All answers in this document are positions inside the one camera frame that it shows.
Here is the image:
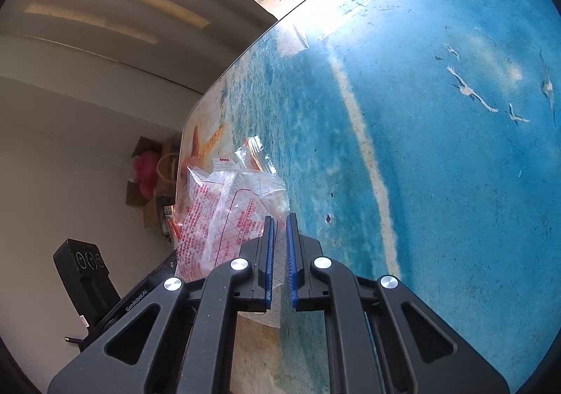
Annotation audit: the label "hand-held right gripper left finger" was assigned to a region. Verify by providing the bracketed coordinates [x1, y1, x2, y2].
[47, 215, 277, 394]

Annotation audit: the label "brown cardboard box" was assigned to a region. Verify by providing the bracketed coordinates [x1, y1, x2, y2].
[125, 136, 185, 229]

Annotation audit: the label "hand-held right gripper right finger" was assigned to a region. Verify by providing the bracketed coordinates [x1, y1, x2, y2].
[286, 212, 511, 394]

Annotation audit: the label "grey curtain yellow stripes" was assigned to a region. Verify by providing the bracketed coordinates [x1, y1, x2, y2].
[9, 0, 281, 92]

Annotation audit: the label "clear red printed plastic bag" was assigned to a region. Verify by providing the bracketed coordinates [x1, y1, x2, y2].
[174, 156, 291, 329]

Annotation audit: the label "pink plastic bag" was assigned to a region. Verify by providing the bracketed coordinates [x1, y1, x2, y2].
[133, 151, 161, 197]

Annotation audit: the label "orange striped zip bag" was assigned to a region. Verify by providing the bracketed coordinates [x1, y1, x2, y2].
[239, 135, 277, 176]

